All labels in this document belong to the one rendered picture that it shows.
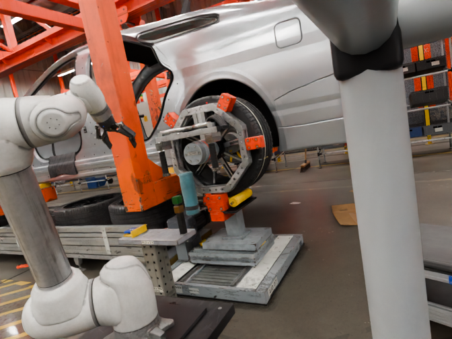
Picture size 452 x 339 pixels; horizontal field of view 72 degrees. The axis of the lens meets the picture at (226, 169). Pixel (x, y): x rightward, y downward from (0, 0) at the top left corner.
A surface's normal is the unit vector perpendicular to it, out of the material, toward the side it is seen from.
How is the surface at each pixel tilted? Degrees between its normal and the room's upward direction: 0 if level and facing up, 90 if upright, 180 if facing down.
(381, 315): 90
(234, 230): 90
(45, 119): 105
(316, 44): 90
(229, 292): 90
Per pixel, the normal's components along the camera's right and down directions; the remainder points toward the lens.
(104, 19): 0.87, -0.10
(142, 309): 0.62, -0.01
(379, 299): -0.80, 0.21
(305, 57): -0.45, 0.19
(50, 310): 0.12, 0.32
